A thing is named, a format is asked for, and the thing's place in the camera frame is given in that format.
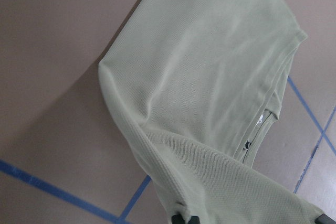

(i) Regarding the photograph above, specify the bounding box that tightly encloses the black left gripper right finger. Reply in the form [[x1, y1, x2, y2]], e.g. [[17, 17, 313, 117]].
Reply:
[[188, 216, 200, 224]]

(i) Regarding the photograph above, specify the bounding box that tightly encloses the olive green long-sleeve shirt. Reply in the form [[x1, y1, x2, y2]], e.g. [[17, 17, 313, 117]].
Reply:
[[98, 0, 323, 223]]

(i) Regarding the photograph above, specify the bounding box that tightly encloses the white paper hang tag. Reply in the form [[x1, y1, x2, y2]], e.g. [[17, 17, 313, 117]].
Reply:
[[256, 114, 264, 125]]

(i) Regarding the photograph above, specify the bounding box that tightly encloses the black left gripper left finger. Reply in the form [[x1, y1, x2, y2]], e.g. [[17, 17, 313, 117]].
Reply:
[[171, 214, 184, 224]]

